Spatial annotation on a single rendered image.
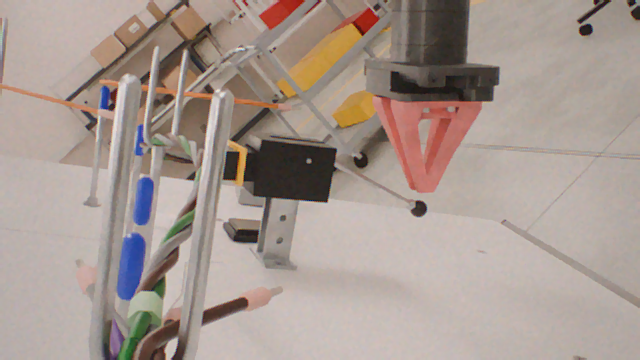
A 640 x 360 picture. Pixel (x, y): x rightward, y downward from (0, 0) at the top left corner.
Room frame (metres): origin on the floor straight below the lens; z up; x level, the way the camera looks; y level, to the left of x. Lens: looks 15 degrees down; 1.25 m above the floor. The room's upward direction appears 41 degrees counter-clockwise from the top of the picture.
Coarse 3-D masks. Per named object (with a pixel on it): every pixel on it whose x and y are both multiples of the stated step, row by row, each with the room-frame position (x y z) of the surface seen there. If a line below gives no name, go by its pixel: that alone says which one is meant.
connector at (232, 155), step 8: (200, 144) 0.51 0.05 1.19; (232, 152) 0.48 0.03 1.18; (248, 152) 0.49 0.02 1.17; (256, 152) 0.49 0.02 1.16; (232, 160) 0.48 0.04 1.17; (248, 160) 0.49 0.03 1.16; (224, 168) 0.48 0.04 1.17; (232, 168) 0.48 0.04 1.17; (248, 168) 0.49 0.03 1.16; (224, 176) 0.48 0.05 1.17; (232, 176) 0.48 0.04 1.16; (248, 176) 0.49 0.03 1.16
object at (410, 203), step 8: (336, 160) 0.51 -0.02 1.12; (344, 168) 0.51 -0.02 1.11; (360, 176) 0.52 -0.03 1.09; (368, 184) 0.52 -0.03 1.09; (376, 184) 0.52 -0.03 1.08; (384, 192) 0.52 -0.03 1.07; (392, 192) 0.52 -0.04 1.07; (400, 200) 0.52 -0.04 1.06; (408, 200) 0.52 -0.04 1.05; (408, 208) 0.53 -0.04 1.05
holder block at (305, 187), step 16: (256, 144) 0.49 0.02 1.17; (272, 144) 0.48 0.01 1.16; (288, 144) 0.49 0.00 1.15; (304, 144) 0.49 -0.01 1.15; (320, 144) 0.50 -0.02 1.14; (256, 160) 0.49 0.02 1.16; (272, 160) 0.48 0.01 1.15; (288, 160) 0.49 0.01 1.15; (304, 160) 0.49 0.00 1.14; (320, 160) 0.49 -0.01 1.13; (256, 176) 0.48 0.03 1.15; (272, 176) 0.48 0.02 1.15; (288, 176) 0.49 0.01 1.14; (304, 176) 0.49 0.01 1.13; (320, 176) 0.49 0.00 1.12; (256, 192) 0.48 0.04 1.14; (272, 192) 0.49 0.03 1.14; (288, 192) 0.49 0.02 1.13; (304, 192) 0.49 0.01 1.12; (320, 192) 0.49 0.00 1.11
